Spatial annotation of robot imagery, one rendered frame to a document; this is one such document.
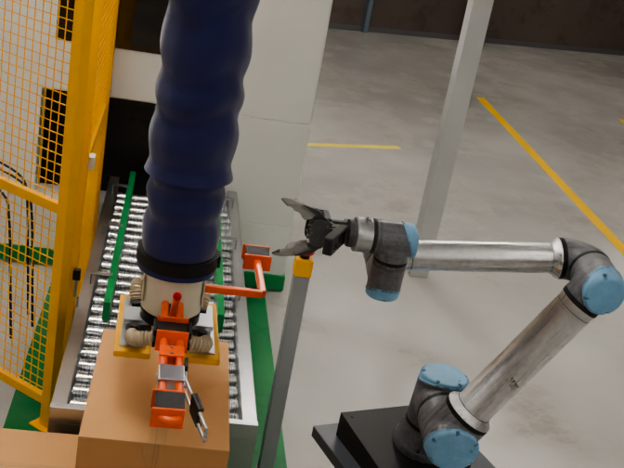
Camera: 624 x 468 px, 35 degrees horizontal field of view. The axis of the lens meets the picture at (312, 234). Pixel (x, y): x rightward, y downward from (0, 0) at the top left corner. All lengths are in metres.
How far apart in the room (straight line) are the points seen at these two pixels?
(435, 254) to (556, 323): 0.37
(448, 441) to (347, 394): 2.16
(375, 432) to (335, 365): 2.06
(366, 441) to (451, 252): 0.70
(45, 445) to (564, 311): 1.70
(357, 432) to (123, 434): 0.77
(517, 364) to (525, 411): 2.46
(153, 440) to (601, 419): 3.14
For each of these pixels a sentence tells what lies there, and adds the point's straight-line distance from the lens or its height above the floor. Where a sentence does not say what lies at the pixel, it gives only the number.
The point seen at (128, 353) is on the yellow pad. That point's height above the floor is 1.13.
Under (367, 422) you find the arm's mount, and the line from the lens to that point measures 3.16.
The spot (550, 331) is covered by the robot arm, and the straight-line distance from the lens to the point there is 2.72.
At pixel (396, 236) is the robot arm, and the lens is 2.50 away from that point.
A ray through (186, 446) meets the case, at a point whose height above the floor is 0.94.
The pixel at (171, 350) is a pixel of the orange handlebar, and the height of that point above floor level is 1.25.
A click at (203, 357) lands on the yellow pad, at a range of 2.73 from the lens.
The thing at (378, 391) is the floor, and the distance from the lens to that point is 5.02.
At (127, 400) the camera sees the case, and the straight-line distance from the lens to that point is 2.86.
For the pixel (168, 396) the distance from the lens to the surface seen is 2.29.
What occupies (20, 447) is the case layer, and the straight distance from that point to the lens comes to 3.35.
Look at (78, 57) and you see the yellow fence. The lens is 3.73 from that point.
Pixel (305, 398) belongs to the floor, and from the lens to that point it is 4.83.
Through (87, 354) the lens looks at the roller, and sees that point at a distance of 3.87.
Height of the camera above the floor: 2.48
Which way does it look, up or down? 22 degrees down
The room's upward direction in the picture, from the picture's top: 11 degrees clockwise
